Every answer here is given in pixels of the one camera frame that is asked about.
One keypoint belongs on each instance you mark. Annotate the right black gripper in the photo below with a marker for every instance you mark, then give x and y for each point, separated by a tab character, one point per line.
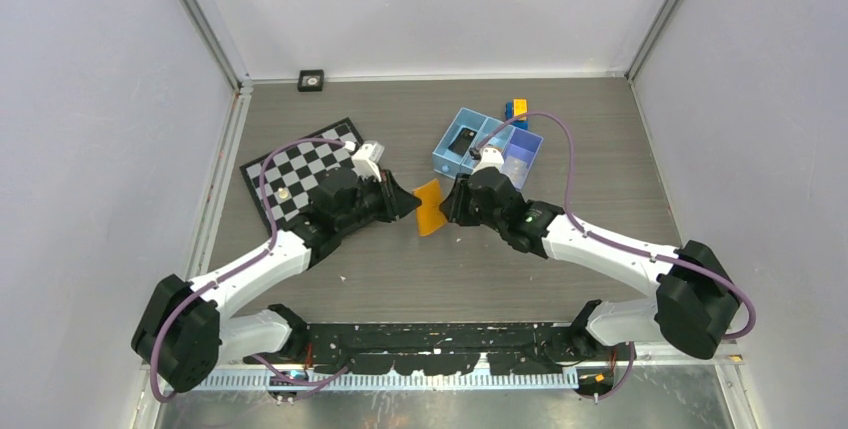
455	206

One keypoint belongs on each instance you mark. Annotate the black item in tray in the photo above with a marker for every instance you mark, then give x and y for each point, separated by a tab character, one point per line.
462	141

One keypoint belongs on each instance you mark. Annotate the aluminium frame rail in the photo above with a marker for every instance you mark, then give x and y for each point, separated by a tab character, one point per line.
183	369

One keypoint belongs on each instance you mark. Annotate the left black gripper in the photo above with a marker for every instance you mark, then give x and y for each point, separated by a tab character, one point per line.
395	201

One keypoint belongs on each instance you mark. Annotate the small black square device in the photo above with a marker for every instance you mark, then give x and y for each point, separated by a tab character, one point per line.
311	80

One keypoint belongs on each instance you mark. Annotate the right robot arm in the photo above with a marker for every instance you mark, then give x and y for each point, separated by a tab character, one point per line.
687	299

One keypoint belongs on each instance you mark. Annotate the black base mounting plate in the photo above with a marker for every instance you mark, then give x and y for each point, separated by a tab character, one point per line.
442	349

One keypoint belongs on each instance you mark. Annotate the black white chessboard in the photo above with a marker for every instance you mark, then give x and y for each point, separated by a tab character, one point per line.
291	168

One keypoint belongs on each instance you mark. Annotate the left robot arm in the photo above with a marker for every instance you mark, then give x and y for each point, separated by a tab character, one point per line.
189	327

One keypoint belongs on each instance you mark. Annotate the blue orange toy block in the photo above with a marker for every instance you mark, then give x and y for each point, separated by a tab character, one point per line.
516	110

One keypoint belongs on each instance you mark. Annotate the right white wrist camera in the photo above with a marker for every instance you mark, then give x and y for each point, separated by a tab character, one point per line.
489	158

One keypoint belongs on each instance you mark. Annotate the blue compartment tray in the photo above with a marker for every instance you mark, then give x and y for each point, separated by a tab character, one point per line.
519	147

